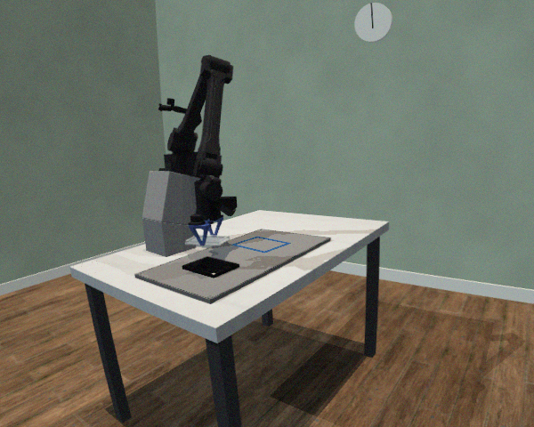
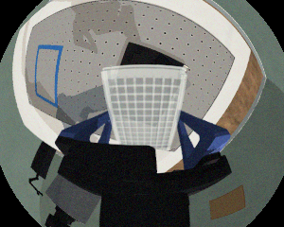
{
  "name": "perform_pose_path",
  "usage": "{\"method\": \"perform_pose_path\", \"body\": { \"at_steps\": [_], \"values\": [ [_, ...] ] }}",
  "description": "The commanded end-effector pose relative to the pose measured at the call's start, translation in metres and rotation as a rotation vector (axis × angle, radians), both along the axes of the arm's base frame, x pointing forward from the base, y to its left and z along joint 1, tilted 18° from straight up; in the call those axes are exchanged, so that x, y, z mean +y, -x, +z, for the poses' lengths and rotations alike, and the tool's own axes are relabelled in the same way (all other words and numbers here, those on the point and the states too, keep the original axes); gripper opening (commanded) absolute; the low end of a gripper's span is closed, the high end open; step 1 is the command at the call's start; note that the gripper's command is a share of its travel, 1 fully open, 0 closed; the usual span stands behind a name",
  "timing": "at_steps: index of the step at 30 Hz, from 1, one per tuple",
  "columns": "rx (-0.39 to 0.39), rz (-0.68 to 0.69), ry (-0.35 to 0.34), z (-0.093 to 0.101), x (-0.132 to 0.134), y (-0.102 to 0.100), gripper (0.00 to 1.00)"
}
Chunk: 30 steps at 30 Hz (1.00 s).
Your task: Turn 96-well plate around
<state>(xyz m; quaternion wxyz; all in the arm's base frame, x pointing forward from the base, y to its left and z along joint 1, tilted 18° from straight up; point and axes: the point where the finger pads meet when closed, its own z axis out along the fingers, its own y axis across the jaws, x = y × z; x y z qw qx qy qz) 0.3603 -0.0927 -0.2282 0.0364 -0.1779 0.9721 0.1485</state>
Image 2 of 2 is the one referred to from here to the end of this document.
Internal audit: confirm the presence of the blue tape outline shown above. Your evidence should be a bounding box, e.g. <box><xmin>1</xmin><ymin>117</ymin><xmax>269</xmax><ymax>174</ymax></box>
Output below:
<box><xmin>35</xmin><ymin>45</ymin><xmax>63</xmax><ymax>108</ymax></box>

